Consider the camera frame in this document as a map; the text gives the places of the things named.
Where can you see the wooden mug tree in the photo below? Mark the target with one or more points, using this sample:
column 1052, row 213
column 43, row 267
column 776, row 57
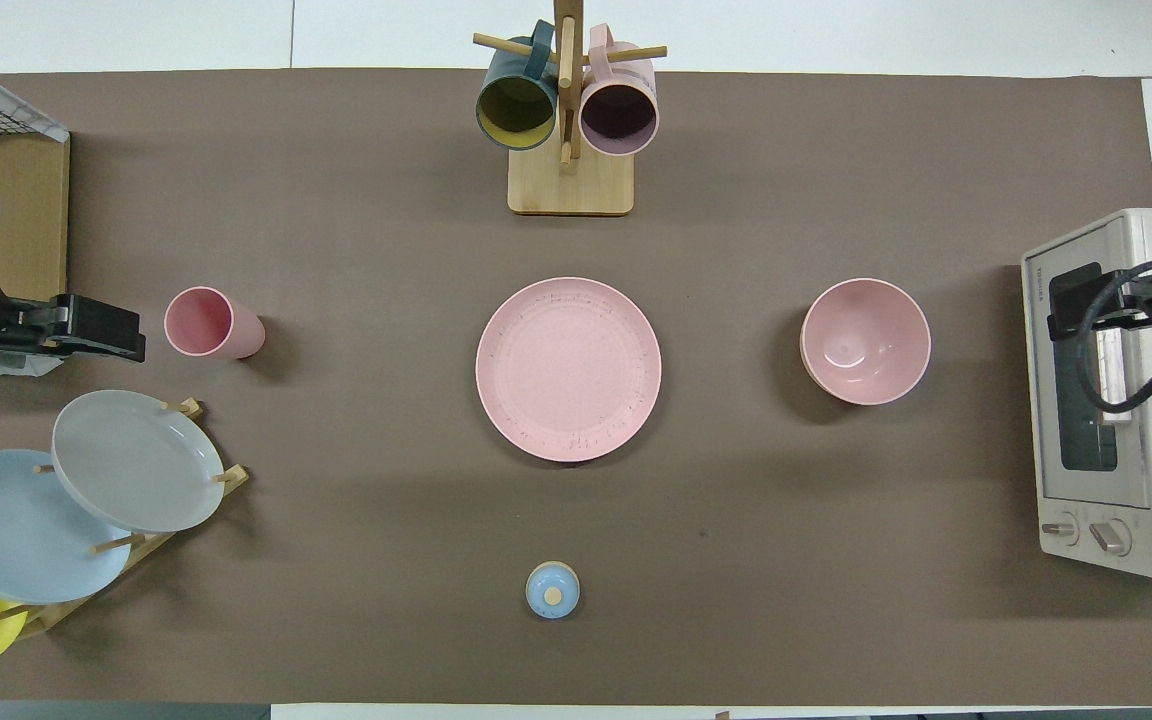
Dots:
column 571, row 190

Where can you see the pink plastic cup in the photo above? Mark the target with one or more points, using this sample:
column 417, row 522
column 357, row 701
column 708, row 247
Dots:
column 201, row 322

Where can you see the dark teal mug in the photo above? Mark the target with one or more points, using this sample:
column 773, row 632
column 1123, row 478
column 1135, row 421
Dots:
column 516, row 110

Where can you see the beige toaster oven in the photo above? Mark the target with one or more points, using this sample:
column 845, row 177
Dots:
column 1136, row 500

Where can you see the pale pink mug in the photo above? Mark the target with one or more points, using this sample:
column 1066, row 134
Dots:
column 619, row 115

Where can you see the wooden plate rack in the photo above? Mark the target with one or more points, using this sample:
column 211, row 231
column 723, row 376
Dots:
column 234, row 478

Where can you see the pink bowl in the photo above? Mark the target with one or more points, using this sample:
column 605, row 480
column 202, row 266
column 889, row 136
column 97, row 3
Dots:
column 866, row 342

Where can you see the blue lid with wooden knob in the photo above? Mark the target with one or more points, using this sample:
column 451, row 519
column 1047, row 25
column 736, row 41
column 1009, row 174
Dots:
column 552, row 590

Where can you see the brown table mat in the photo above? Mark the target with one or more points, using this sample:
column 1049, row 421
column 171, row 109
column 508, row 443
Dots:
column 336, row 250

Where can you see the light blue plate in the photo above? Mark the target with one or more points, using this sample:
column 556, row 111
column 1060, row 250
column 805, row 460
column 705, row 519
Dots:
column 6, row 530

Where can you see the pink speckled plate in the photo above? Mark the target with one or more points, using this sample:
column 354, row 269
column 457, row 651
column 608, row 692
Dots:
column 568, row 370

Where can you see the marble pattern shelf board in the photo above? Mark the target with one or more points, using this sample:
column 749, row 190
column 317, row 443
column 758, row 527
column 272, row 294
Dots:
column 26, row 107

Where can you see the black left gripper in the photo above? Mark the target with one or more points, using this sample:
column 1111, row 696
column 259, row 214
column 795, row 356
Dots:
column 96, row 325

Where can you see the grey plate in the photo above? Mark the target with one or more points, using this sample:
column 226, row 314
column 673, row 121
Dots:
column 136, row 460

